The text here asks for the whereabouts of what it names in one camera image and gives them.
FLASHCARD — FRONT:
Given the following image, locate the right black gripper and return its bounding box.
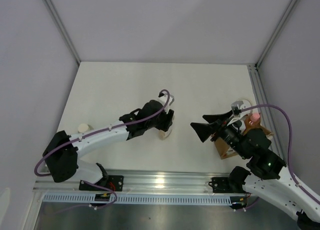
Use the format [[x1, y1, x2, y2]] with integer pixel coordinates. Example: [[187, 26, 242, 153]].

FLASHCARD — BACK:
[[189, 110, 249, 159]]

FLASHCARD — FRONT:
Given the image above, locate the amber bottle white cap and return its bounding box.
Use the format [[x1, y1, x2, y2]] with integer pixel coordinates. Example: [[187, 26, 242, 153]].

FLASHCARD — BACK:
[[158, 116, 175, 140]]

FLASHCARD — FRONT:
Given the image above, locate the orange bottle pink cap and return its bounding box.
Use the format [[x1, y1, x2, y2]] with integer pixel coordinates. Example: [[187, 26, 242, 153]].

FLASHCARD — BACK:
[[245, 112, 261, 130]]

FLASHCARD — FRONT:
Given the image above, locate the pale green bottle beige cap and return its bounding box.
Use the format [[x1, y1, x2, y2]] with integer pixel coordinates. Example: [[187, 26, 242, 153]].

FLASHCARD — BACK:
[[77, 123, 94, 134]]

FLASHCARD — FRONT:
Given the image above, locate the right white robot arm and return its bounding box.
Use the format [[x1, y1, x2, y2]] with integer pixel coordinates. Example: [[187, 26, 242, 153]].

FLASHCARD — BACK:
[[190, 110, 320, 230]]

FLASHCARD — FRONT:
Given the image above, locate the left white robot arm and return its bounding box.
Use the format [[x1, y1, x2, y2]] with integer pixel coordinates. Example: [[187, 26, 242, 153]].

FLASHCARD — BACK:
[[42, 99, 174, 191]]

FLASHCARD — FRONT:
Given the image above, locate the brown canvas bag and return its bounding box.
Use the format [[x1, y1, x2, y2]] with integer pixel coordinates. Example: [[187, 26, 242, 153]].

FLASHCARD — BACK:
[[214, 109, 274, 160]]

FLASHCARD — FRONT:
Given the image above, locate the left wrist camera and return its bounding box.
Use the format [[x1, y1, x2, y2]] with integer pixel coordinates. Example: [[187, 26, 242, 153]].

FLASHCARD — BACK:
[[157, 94, 175, 114]]

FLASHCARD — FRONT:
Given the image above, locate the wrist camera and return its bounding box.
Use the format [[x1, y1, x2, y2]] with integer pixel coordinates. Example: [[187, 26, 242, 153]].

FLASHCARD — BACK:
[[231, 100, 247, 122], [157, 94, 175, 114]]

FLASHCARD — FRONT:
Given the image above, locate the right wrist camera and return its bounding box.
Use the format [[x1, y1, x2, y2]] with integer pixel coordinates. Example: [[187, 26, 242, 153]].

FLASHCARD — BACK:
[[231, 100, 247, 122]]

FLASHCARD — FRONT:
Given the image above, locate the right aluminium side rail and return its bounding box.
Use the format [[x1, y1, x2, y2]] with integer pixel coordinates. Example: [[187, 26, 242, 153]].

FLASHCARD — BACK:
[[247, 63, 287, 162]]

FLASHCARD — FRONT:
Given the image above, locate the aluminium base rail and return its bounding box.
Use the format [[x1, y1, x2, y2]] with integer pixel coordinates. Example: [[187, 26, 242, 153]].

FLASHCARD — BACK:
[[32, 171, 251, 197]]

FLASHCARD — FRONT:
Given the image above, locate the right aluminium frame post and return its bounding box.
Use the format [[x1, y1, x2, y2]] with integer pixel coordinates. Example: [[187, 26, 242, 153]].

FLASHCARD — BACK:
[[254, 0, 300, 71]]

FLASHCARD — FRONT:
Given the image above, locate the aluminium frame post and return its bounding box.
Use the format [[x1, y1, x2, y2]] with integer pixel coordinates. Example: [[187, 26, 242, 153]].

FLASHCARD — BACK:
[[254, 0, 300, 71], [42, 0, 81, 66]]

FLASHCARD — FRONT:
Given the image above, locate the white slotted cable duct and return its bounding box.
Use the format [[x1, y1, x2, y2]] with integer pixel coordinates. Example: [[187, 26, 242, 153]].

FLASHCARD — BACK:
[[43, 193, 232, 206]]

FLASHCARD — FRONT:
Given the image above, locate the left aluminium frame post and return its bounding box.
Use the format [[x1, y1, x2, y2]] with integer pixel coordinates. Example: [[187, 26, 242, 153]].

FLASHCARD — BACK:
[[42, 0, 81, 66]]

